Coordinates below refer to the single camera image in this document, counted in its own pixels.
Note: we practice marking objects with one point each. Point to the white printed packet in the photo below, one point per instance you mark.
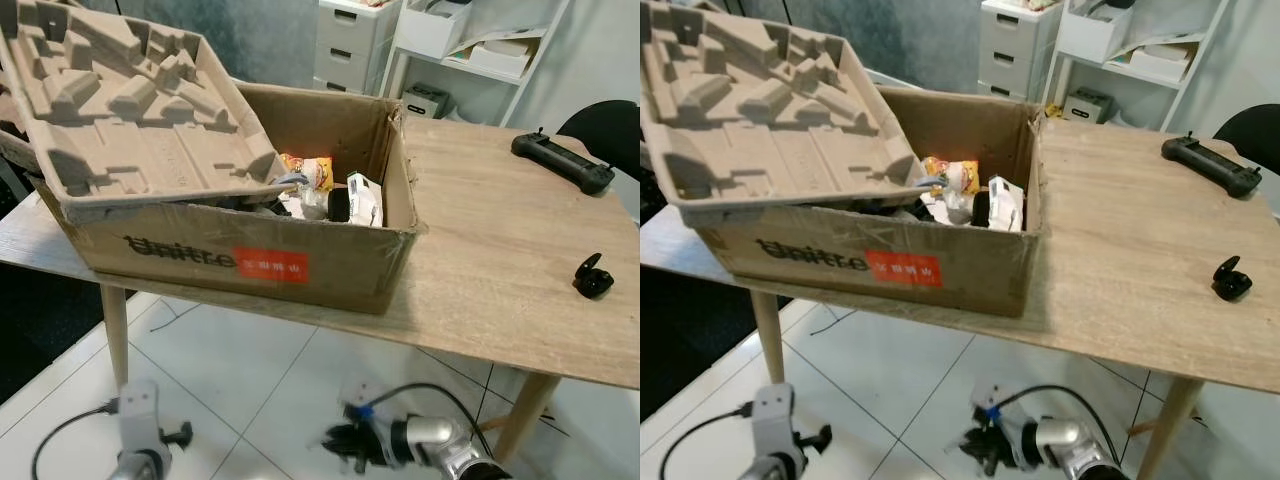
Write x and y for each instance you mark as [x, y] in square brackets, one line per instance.
[1005, 205]
[365, 200]

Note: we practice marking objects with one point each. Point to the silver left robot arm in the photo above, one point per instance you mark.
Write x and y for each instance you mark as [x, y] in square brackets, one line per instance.
[772, 470]
[137, 468]

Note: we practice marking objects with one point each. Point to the light wooden table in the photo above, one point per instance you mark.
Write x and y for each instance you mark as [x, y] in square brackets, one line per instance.
[1130, 250]
[500, 250]

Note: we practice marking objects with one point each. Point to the brown cardboard box red label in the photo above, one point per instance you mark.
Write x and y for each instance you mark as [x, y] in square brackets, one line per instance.
[980, 270]
[330, 265]

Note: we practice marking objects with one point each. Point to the orange snack packet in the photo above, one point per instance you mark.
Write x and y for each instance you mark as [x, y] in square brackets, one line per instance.
[312, 172]
[955, 176]

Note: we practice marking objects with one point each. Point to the white shelf rack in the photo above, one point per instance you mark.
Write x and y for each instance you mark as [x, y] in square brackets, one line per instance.
[545, 40]
[1210, 45]

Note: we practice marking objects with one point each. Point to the white drawer unit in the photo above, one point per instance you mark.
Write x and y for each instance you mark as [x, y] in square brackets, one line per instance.
[1015, 45]
[350, 45]

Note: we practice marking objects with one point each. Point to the black open earbud case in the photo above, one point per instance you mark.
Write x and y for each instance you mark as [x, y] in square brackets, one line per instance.
[593, 280]
[1232, 283]

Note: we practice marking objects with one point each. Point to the black round chair back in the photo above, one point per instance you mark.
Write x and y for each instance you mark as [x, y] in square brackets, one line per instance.
[605, 130]
[1255, 135]

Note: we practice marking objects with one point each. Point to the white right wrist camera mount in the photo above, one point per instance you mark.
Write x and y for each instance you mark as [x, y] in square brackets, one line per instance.
[1005, 410]
[375, 405]

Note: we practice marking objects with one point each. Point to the brown moulded pulp tray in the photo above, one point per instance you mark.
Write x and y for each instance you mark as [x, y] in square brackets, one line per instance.
[170, 160]
[800, 165]

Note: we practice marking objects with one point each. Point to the flat white box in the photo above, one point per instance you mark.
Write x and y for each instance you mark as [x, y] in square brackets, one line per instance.
[495, 58]
[1162, 62]

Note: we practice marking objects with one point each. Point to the black remote controller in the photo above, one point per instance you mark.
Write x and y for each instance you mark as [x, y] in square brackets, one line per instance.
[1210, 162]
[560, 157]

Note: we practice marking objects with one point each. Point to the white storage bin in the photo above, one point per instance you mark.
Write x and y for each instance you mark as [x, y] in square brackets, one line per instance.
[1090, 36]
[425, 32]

